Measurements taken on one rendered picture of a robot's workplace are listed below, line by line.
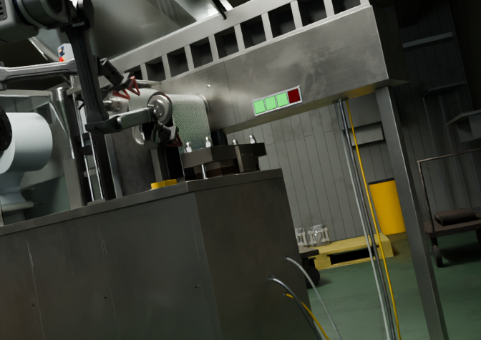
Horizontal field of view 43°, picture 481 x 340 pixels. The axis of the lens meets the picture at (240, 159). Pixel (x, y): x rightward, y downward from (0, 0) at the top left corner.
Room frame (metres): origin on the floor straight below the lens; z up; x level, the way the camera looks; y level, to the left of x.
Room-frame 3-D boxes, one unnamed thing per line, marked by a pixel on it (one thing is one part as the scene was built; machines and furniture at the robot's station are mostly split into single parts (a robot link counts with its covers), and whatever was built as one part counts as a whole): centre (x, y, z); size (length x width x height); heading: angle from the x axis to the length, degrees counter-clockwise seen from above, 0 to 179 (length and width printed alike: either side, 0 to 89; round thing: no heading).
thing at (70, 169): (3.09, 0.83, 1.19); 0.14 x 0.14 x 0.57
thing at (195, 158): (2.62, 0.06, 1.00); 0.40 x 0.16 x 0.06; 145
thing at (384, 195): (7.93, -1.78, 0.35); 0.45 x 0.44 x 0.70; 169
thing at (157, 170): (2.58, 0.35, 1.05); 0.06 x 0.05 x 0.31; 145
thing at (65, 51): (2.93, 0.74, 1.66); 0.07 x 0.07 x 0.10; 43
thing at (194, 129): (2.66, 0.18, 1.11); 0.23 x 0.01 x 0.18; 145
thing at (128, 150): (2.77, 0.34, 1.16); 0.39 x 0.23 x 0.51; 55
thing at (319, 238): (6.29, -0.63, 0.19); 1.36 x 0.92 x 0.37; 79
